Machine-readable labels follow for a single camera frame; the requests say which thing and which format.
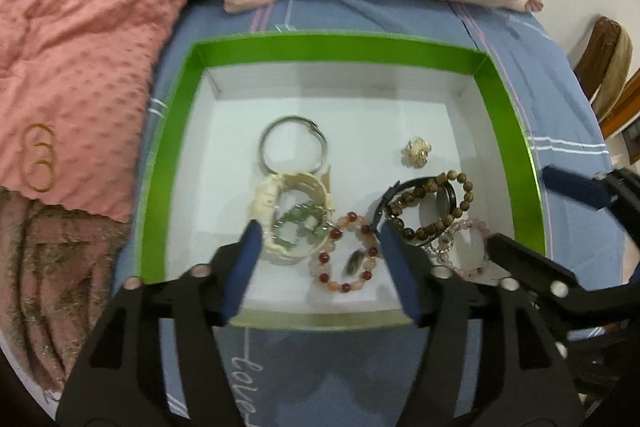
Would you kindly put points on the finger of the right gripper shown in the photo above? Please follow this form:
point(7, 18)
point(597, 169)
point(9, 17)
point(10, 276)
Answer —
point(592, 213)
point(563, 303)

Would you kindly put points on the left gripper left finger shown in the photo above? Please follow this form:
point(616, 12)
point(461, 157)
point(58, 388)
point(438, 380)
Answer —
point(118, 378)

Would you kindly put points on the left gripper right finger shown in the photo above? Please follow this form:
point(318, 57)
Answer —
point(522, 379)

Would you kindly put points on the silver bangle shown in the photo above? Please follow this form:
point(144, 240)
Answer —
point(292, 143)

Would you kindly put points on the cream white wristwatch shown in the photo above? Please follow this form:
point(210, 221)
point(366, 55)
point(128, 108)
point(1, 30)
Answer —
point(278, 192)

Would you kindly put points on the black wristwatch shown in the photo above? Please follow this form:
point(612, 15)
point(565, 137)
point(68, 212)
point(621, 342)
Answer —
point(413, 193)

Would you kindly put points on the pink bead bracelet gold charm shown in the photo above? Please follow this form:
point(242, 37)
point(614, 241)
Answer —
point(460, 248)

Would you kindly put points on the wooden chair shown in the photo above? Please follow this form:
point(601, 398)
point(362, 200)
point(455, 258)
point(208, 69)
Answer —
point(603, 72)

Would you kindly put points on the blue striped bed blanket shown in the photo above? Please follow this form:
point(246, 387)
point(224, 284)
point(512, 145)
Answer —
point(361, 378)

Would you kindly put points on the pink dotted fleece blanket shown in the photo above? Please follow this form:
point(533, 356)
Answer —
point(75, 85)

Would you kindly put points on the gold flower brooch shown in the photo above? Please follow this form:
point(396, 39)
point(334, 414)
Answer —
point(415, 153)

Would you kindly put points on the silver sparkly jewelry piece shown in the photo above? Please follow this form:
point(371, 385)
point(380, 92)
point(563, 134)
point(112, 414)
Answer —
point(300, 229)

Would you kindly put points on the brown fringed scarf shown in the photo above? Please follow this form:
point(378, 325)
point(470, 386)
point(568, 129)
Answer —
point(56, 278)

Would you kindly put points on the green cardboard box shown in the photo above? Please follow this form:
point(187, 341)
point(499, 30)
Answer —
point(369, 95)

